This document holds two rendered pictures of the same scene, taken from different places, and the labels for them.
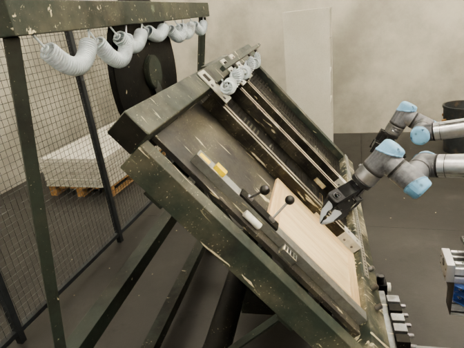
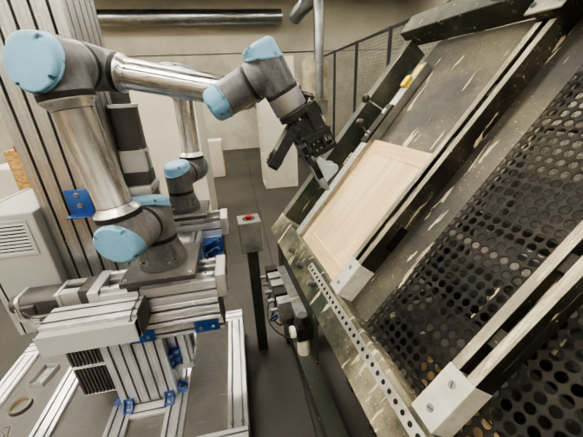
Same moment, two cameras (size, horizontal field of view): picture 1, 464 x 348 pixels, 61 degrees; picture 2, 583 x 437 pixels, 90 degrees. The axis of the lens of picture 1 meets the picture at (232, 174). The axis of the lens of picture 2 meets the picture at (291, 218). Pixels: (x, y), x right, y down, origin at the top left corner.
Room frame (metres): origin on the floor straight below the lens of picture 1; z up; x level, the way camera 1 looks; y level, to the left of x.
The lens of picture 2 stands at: (2.35, -1.12, 1.54)
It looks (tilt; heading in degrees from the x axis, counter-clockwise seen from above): 23 degrees down; 151
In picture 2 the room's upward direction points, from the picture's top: 3 degrees counter-clockwise
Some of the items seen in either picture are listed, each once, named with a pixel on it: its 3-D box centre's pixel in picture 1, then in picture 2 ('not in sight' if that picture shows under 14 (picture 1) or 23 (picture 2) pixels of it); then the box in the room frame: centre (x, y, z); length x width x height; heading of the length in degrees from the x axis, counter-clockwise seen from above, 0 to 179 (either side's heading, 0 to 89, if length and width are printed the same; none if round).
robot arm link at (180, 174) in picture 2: not in sight; (179, 175); (0.91, -0.92, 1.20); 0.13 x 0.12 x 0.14; 137
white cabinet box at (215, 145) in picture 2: not in sight; (209, 158); (-3.81, 0.38, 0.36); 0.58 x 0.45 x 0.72; 71
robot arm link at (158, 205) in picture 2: not in sight; (151, 216); (1.39, -1.09, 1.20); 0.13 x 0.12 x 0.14; 148
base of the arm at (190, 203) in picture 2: not in sight; (182, 198); (0.92, -0.93, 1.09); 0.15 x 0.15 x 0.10
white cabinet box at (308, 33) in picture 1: (310, 87); not in sight; (5.56, -1.25, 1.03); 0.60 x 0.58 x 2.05; 161
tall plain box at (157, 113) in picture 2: not in sight; (181, 155); (-1.53, -0.51, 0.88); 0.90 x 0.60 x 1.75; 161
